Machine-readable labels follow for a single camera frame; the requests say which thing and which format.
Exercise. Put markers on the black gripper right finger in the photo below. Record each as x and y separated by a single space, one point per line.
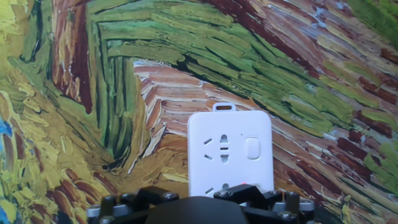
273 208

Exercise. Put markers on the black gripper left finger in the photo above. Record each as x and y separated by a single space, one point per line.
127 208

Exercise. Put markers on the white four-socket power strip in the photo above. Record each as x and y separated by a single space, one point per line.
230 168

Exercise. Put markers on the Van Gogh wheatfield print cloth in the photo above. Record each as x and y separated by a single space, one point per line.
93 93

